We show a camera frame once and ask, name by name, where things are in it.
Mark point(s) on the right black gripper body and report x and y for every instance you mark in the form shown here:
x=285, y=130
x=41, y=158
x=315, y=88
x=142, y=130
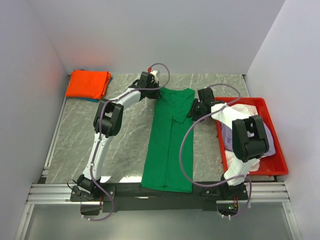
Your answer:
x=196, y=111

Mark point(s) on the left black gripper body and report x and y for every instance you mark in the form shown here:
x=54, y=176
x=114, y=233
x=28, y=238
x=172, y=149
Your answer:
x=152, y=94

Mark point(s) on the orange t shirt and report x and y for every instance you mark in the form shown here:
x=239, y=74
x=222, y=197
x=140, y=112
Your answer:
x=86, y=85

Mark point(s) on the green t shirt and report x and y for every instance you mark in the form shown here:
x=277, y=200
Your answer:
x=162, y=170

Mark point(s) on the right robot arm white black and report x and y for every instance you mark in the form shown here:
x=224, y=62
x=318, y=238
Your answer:
x=249, y=138

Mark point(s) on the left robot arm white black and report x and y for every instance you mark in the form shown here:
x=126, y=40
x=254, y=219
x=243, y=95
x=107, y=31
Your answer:
x=108, y=122

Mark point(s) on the lavender t shirt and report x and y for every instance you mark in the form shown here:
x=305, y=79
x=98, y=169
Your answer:
x=227, y=139

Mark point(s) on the pale pink t shirt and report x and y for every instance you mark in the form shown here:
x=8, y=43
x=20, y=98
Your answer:
x=244, y=109

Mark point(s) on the folded blue t shirt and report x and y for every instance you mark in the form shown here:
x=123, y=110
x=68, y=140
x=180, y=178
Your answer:
x=93, y=100

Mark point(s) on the red plastic bin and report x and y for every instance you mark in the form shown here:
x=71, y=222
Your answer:
x=274, y=165

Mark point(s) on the black base beam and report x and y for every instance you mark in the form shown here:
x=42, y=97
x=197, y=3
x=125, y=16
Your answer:
x=133, y=197

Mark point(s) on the aluminium frame rail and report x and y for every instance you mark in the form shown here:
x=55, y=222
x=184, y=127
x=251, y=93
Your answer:
x=46, y=194

